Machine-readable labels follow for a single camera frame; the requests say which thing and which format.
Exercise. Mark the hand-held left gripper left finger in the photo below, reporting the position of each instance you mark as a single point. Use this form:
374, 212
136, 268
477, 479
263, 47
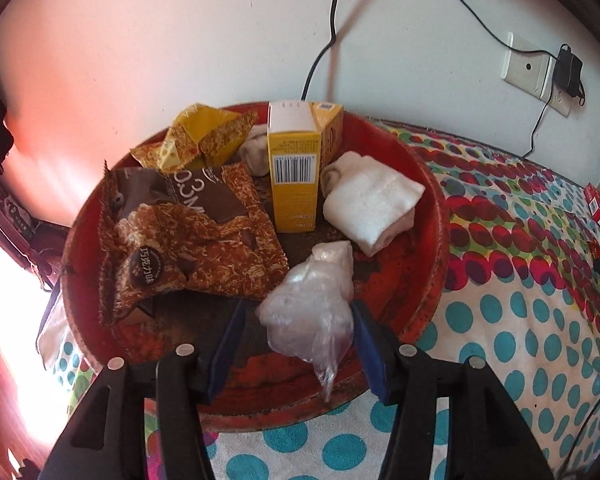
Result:
222, 360

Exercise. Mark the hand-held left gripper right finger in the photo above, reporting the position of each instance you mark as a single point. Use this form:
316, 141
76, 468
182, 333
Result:
375, 365

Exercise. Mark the clear plastic bag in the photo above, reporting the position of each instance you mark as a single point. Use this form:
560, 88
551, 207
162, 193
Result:
305, 310

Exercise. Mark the round red metal tray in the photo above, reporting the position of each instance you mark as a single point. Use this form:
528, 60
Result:
405, 280

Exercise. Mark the brown snack bag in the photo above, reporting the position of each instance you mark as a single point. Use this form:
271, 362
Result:
205, 240

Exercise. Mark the white sock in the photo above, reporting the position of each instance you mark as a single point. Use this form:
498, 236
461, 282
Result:
255, 155
375, 200

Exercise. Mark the large yellow carton box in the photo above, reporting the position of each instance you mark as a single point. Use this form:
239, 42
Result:
295, 195

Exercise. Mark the yellow snack bag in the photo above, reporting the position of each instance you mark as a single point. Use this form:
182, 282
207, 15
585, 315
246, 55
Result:
200, 130

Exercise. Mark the small yellow carton box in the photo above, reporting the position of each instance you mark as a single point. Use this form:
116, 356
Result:
331, 135

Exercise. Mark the red and green box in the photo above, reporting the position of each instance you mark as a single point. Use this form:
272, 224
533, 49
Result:
597, 207

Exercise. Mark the polka dot tablecloth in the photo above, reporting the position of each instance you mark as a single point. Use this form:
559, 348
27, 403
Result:
505, 310

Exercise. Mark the black angled plug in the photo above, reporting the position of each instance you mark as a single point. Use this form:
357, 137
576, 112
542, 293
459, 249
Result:
580, 96

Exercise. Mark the black power adapter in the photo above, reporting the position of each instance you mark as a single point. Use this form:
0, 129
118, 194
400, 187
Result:
567, 70

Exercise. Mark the white power wall socket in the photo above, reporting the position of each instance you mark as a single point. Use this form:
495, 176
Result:
562, 105

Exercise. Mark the white coaxial wall plate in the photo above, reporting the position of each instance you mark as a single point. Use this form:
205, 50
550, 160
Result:
525, 62

